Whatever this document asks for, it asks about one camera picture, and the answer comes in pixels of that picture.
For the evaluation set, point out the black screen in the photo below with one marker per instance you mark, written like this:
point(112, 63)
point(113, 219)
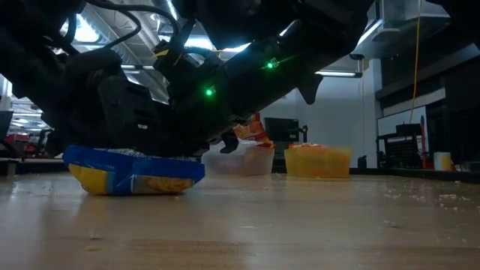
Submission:
point(5, 123)

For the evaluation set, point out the blue soy sauce ramen packet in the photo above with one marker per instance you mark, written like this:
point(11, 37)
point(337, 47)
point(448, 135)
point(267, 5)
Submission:
point(123, 168)

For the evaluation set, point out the black security camera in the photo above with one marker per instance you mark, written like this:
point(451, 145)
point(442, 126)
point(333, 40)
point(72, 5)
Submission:
point(356, 56)

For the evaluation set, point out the red floor stand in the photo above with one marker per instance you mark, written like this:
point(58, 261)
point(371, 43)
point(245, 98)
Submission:
point(422, 142)

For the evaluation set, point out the yellow white roll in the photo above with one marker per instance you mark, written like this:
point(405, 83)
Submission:
point(442, 161)

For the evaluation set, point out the angled ceiling light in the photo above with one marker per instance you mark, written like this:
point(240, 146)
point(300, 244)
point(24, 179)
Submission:
point(369, 33)

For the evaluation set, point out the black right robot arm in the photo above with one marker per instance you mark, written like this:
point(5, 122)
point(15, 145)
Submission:
point(281, 37)

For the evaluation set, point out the small black speaker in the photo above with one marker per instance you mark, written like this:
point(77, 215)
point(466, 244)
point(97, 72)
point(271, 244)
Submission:
point(361, 161)

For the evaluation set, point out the long led light bar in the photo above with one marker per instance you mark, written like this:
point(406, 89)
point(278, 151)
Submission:
point(337, 73)

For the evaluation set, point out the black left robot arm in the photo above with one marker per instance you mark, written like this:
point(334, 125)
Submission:
point(26, 45)

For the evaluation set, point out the black monitor on arm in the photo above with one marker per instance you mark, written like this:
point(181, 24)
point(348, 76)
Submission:
point(281, 129)

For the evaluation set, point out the white board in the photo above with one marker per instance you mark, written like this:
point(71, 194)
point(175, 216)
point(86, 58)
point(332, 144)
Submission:
point(393, 118)

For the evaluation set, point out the yellow plastic bin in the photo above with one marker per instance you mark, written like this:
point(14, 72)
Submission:
point(318, 165)

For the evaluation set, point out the clear plastic bin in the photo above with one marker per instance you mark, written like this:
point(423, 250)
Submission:
point(255, 161)

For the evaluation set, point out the black rack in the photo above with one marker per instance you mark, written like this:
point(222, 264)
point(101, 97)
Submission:
point(403, 153)

